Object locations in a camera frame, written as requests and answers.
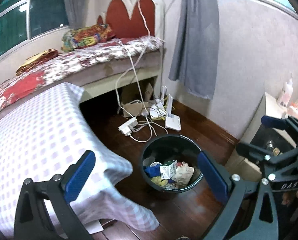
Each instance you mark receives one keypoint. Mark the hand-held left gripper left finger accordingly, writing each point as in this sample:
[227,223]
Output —
[80,177]

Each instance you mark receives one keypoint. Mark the folded yellow red blanket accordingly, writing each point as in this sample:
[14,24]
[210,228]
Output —
[38,57]

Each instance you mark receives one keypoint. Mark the small bedside cabinet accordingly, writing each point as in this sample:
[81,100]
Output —
[254,125]

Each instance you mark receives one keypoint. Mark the flat white router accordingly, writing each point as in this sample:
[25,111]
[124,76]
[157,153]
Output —
[172,123]

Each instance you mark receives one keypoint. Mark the checkered tablecloth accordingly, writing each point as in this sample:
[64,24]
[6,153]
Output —
[38,135]

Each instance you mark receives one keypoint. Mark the red plastic bag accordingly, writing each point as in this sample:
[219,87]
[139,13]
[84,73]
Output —
[181,164]

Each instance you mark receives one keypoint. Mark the white pump bottle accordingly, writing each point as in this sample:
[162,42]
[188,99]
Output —
[285,92]

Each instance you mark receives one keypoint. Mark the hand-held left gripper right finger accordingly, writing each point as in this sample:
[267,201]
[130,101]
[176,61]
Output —
[212,180]

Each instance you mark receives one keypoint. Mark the green white carton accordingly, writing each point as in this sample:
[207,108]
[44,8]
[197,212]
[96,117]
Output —
[167,171]

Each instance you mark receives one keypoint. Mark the cardboard box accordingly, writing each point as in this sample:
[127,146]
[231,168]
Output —
[132,108]

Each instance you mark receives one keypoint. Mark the red heart-shaped headboard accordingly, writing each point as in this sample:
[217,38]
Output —
[118,17]

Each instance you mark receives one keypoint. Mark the beige paper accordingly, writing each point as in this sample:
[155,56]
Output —
[185,173]

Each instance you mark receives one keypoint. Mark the colourful patterned pillow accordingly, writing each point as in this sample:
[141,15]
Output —
[86,36]

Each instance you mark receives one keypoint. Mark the large sliding window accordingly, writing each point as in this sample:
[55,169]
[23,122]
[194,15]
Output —
[46,12]

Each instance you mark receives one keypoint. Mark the long grey curtain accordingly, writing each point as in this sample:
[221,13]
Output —
[196,42]

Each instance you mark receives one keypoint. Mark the beige cardboard carton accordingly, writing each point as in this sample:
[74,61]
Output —
[241,166]

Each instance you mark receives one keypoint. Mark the mauve mattress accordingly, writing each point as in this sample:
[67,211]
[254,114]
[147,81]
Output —
[113,67]

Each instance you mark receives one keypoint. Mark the beige bed frame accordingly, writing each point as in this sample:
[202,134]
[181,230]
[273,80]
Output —
[101,86]

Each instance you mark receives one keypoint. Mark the blue white paper cup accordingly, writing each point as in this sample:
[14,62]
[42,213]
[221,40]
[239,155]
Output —
[154,164]

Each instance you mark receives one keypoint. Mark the floral bedspread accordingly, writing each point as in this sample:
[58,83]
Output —
[71,60]

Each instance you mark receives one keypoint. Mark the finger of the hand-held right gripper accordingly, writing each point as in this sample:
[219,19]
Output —
[274,122]
[251,151]

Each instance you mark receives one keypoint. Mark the white power strip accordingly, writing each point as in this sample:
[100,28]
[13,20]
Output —
[127,126]

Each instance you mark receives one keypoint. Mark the black plastic bucket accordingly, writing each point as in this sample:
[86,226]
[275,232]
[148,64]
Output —
[149,145]

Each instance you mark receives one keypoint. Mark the white paper sheet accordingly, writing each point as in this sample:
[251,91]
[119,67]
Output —
[93,227]

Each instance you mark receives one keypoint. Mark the white router with antennas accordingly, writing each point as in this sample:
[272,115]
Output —
[156,111]

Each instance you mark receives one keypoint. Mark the yellow plastic bag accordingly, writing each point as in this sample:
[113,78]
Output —
[159,181]

